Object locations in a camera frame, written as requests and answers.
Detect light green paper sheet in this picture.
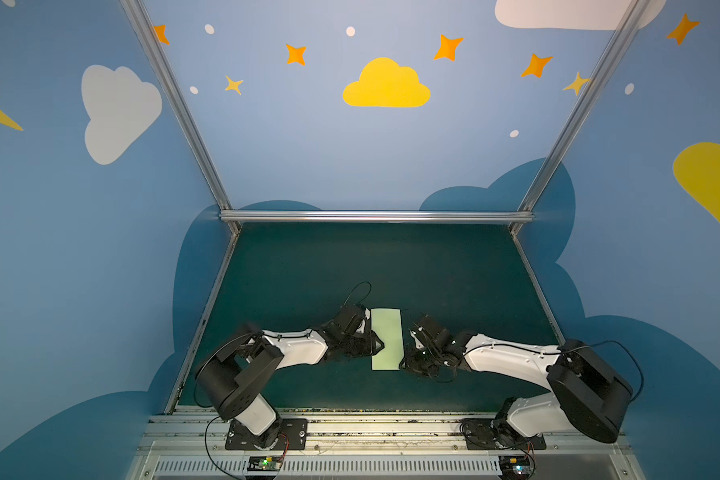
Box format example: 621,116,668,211
371,308,404,371

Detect green controller board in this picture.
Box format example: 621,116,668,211
499,456,534,480
246,456,283,473

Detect left green controller board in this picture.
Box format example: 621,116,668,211
246,456,283,473

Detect right green controller board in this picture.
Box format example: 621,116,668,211
499,456,534,480

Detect dark green table mat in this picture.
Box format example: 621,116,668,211
197,223,556,411

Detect right aluminium frame post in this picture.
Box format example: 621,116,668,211
518,0,650,217

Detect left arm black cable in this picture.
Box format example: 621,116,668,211
191,281,373,480

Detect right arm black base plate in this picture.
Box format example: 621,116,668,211
459,418,547,450

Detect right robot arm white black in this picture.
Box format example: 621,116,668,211
399,316,634,449

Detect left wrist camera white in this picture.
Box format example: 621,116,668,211
359,309,372,333

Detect aluminium frame post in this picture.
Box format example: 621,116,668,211
120,0,232,210
518,0,650,217

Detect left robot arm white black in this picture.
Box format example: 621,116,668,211
194,305,385,450

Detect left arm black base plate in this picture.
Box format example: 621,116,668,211
224,418,308,451

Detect left aluminium frame post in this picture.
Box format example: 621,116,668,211
120,0,232,210

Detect aluminium front rail bed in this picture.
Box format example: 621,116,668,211
127,407,646,479

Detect back horizontal aluminium bar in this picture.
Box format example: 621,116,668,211
220,210,534,224

